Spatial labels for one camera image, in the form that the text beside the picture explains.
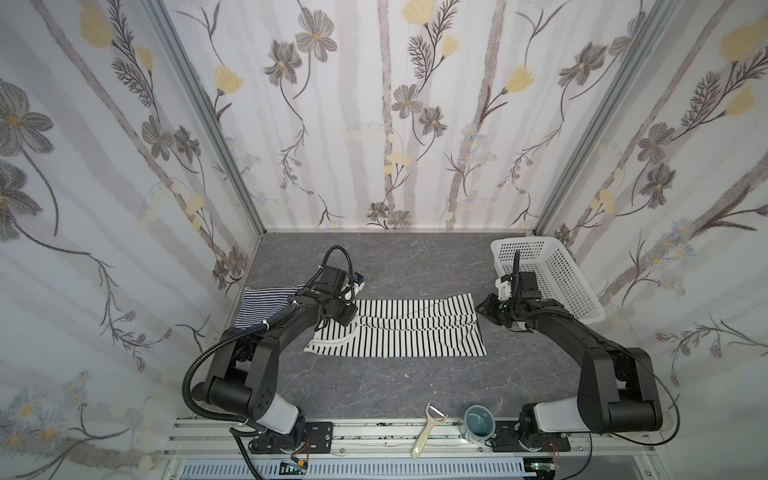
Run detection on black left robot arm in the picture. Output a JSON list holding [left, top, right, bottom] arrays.
[[182, 266, 364, 452]]

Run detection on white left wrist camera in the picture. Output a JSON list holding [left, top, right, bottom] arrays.
[[351, 272, 365, 295]]

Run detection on black corrugated cable conduit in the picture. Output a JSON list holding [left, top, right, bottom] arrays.
[[181, 320, 271, 480]]

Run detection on blue white striped tank top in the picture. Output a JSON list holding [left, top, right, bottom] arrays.
[[233, 285, 301, 329]]

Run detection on black white striped tank top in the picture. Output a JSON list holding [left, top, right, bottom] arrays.
[[304, 293, 486, 358]]

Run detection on white plastic laundry basket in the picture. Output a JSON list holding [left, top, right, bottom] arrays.
[[490, 236, 605, 325]]

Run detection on aluminium mounting rail frame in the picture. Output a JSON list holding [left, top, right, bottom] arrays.
[[153, 418, 669, 479]]

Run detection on teal ceramic mug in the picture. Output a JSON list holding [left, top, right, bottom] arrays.
[[459, 405, 496, 444]]

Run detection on cream vegetable peeler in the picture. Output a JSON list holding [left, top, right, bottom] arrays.
[[410, 403, 447, 460]]

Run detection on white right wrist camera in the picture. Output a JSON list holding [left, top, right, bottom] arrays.
[[494, 274, 512, 302]]

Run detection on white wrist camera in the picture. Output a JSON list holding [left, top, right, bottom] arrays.
[[494, 274, 512, 302], [351, 272, 365, 295]]

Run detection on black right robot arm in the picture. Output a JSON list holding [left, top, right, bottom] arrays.
[[476, 272, 663, 450]]

